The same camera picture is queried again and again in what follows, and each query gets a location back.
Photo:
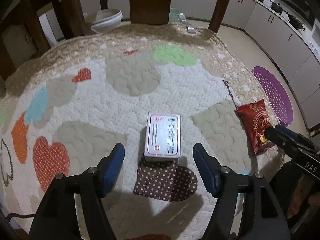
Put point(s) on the green bin with liner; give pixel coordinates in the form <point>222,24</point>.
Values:
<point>176,16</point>

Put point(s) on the purple perforated plastic basket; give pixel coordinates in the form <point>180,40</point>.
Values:
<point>276,93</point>

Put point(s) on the beige heart-pattern quilted cushion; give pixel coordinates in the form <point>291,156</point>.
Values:
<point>66,110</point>

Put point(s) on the white plastic bucket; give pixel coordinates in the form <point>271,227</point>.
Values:
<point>104,20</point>

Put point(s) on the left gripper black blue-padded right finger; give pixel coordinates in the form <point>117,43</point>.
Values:
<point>262,217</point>

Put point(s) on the red snack packet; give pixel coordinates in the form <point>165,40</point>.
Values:
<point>256,120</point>

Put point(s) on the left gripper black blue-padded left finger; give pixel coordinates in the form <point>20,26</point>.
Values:
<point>56,217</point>

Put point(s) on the white medicine box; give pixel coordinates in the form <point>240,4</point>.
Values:
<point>163,137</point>

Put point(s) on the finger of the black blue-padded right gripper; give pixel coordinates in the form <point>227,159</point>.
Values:
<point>280,135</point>

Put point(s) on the grey kitchen cabinets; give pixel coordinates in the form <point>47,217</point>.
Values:
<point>297,61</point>

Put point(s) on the dark brown wooden chair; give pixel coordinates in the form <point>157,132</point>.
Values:
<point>70,17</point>

